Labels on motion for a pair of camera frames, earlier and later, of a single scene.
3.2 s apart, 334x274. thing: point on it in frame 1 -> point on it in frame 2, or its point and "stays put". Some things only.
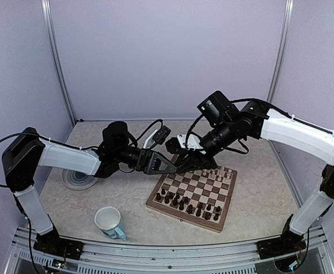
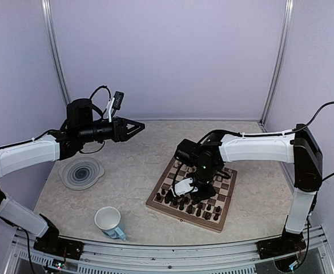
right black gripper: (194, 162) -> (210, 192)
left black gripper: (148, 161) -> (119, 129)
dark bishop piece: (190, 209) stays put
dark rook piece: (207, 216) stays put
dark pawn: (181, 205) stays put
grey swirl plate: (77, 181) stays put
